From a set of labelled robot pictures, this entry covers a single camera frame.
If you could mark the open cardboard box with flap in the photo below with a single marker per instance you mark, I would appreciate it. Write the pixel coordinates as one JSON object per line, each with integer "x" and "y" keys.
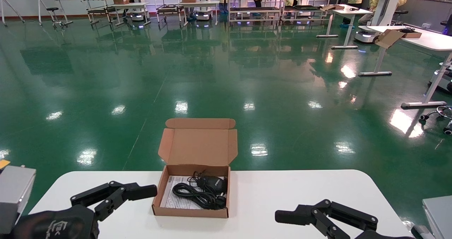
{"x": 388, "y": 37}

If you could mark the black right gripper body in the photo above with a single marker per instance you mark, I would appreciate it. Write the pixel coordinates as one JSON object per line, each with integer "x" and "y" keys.
{"x": 385, "y": 236}

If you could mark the grey counter cabinet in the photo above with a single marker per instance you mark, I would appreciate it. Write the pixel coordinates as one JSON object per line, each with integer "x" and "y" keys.
{"x": 423, "y": 9}

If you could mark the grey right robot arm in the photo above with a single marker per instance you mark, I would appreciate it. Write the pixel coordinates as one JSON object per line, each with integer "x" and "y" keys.
{"x": 421, "y": 232}

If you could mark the left gripper body black cover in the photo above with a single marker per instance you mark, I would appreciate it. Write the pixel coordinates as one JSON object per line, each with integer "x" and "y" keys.
{"x": 53, "y": 225}

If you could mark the white work table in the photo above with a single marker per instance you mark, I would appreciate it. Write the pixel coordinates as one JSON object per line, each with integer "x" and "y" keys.
{"x": 130, "y": 5}
{"x": 199, "y": 3}

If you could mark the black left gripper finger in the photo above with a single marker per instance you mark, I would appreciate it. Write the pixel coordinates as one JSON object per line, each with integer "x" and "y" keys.
{"x": 141, "y": 191}

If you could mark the yellow sticker tab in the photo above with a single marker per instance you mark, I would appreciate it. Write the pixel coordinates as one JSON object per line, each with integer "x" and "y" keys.
{"x": 3, "y": 164}

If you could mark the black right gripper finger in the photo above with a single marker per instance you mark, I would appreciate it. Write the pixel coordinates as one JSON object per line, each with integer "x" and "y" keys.
{"x": 293, "y": 216}

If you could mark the white wheeled robot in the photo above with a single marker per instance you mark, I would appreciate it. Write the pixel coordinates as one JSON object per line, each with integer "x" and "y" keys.
{"x": 383, "y": 6}

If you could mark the grey mobile robot base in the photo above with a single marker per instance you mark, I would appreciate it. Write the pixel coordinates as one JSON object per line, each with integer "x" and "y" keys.
{"x": 137, "y": 16}
{"x": 203, "y": 15}

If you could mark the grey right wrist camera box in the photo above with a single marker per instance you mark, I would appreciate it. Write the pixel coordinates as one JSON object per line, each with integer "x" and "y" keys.
{"x": 439, "y": 217}

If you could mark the white metal cart rack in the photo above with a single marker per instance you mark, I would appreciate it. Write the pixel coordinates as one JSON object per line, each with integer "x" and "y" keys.
{"x": 167, "y": 9}
{"x": 100, "y": 9}

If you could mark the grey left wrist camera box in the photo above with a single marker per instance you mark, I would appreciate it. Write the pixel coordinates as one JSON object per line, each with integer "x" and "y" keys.
{"x": 14, "y": 193}

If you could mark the brown cardboard storage box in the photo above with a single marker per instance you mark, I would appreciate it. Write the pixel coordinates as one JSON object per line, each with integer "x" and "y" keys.
{"x": 197, "y": 147}

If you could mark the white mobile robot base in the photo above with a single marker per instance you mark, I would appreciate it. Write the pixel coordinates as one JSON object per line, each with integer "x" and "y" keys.
{"x": 443, "y": 78}

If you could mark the office chair wheel base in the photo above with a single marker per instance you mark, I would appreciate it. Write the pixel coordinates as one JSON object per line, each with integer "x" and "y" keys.
{"x": 443, "y": 112}

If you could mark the crouching person in yellow coat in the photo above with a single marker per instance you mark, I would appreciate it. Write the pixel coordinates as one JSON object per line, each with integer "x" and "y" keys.
{"x": 374, "y": 1}

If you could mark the large white rounded table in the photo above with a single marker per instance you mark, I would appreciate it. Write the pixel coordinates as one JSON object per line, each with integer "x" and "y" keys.
{"x": 434, "y": 39}

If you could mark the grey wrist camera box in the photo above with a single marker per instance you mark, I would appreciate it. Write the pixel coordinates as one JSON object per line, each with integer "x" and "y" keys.
{"x": 439, "y": 217}
{"x": 14, "y": 193}

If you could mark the small white pedestal table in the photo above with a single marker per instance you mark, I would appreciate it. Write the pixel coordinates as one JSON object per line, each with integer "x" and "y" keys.
{"x": 353, "y": 10}

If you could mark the white printed instruction sheet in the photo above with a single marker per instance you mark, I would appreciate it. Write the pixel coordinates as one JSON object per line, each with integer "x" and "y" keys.
{"x": 169, "y": 196}

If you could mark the black round stool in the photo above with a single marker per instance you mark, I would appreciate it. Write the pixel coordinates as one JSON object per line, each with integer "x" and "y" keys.
{"x": 52, "y": 9}

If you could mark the flat cardboard piece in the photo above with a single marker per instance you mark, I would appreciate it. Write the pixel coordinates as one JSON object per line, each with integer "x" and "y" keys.
{"x": 330, "y": 7}

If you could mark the white metal shelf rack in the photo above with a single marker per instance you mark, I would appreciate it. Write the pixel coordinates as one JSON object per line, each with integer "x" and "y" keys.
{"x": 254, "y": 9}
{"x": 307, "y": 7}

